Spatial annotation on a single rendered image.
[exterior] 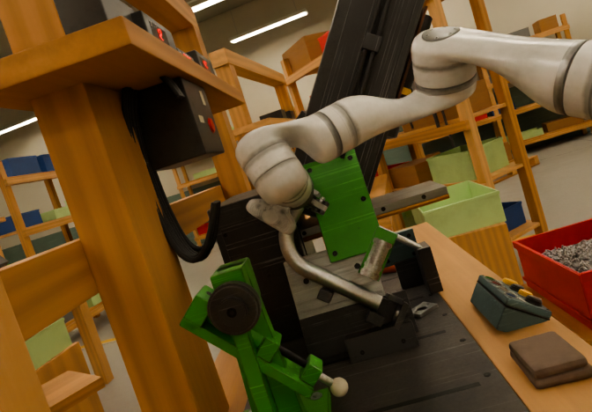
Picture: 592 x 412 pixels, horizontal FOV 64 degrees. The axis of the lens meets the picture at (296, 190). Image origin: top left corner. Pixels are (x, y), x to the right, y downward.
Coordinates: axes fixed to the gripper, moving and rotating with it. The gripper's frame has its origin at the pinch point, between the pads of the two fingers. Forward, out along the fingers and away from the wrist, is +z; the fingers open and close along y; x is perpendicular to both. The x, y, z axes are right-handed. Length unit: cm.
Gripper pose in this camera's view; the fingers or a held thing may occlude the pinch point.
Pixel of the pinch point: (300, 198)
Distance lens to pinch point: 94.1
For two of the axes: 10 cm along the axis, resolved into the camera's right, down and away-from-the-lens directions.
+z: 1.4, 1.6, 9.8
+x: -5.0, 8.6, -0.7
